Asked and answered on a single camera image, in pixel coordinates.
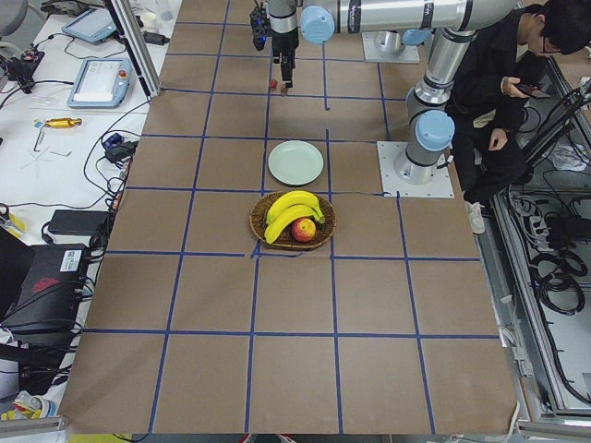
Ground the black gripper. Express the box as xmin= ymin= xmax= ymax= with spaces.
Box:
xmin=271 ymin=30 xmax=298 ymax=89

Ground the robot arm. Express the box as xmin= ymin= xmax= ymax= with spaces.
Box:
xmin=266 ymin=1 xmax=516 ymax=103
xmin=401 ymin=28 xmax=476 ymax=185

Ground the light green plate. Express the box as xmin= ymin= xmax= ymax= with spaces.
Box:
xmin=268 ymin=140 xmax=324 ymax=186

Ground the white cup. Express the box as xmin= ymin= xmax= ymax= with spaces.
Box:
xmin=139 ymin=11 xmax=159 ymax=33

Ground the yellow banana bunch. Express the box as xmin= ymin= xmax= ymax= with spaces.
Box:
xmin=264 ymin=190 xmax=325 ymax=244

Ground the red apple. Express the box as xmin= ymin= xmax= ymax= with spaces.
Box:
xmin=291 ymin=218 xmax=317 ymax=243

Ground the wicker basket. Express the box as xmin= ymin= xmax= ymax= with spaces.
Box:
xmin=249 ymin=191 xmax=336 ymax=250

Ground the teach pendant near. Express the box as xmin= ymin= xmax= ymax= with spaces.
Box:
xmin=66 ymin=58 xmax=134 ymax=109

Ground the teach pendant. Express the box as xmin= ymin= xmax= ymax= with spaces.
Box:
xmin=66 ymin=58 xmax=134 ymax=109
xmin=62 ymin=8 xmax=116 ymax=44

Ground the teach pendant far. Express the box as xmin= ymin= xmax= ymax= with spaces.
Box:
xmin=62 ymin=8 xmax=116 ymax=44

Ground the person in black hoodie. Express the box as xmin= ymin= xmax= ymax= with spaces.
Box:
xmin=445 ymin=1 xmax=590 ymax=234

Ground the black power adapter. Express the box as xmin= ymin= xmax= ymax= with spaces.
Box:
xmin=46 ymin=210 xmax=107 ymax=236

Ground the black computer case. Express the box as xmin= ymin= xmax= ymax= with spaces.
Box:
xmin=1 ymin=230 xmax=90 ymax=335

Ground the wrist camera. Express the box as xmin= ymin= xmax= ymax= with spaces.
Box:
xmin=249 ymin=6 xmax=271 ymax=51

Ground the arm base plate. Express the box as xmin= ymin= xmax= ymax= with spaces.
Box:
xmin=362 ymin=31 xmax=420 ymax=64
xmin=377 ymin=141 xmax=454 ymax=198

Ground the aluminium frame post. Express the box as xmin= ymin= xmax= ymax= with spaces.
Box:
xmin=103 ymin=0 xmax=161 ymax=99

